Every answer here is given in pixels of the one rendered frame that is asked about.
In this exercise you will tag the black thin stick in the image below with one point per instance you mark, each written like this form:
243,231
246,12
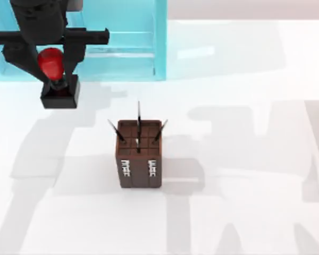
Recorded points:
139,125
159,131
117,131

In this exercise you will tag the light blue rack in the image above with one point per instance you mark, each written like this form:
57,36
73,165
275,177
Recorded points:
127,53

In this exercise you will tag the brown wooden holder box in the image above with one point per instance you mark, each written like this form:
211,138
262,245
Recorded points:
139,170

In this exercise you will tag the red trophy with black base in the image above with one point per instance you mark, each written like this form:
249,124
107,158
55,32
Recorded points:
50,62

